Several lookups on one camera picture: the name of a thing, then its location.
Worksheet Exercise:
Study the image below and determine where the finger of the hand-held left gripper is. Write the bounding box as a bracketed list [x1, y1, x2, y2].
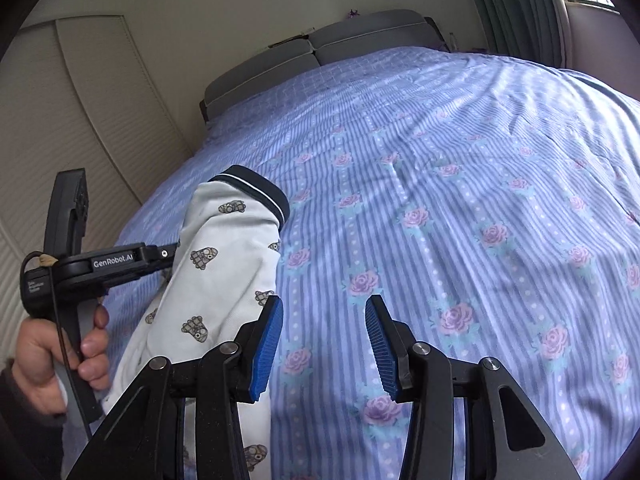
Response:
[145, 241, 181, 275]

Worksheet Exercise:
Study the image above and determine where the person's left hand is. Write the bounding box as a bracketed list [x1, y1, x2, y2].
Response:
[11, 304, 112, 403]

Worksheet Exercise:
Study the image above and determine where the blue floral striped blanket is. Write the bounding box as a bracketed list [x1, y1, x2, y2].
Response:
[102, 45, 640, 480]

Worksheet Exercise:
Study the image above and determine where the person's left forearm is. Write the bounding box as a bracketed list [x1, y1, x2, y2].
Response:
[0, 356, 71, 480]

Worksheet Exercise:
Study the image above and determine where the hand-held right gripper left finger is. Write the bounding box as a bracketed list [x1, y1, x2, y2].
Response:
[65, 295, 285, 480]

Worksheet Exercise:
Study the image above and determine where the thin black cable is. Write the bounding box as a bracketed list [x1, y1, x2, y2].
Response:
[27, 252, 93, 438]

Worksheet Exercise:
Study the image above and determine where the cream louvred wardrobe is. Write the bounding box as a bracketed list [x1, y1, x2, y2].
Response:
[0, 15, 197, 361]

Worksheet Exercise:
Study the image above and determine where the grey padded bed headboard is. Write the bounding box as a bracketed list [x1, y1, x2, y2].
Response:
[199, 9, 447, 124]

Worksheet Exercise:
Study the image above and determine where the cream bear-print polo shirt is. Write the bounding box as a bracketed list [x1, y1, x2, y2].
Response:
[102, 165, 291, 480]

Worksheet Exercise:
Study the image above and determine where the grey-blue curtain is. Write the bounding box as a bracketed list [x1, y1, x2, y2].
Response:
[457, 0, 574, 69]

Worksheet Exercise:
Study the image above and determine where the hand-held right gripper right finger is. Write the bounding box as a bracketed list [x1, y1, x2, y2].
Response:
[364, 294, 571, 480]

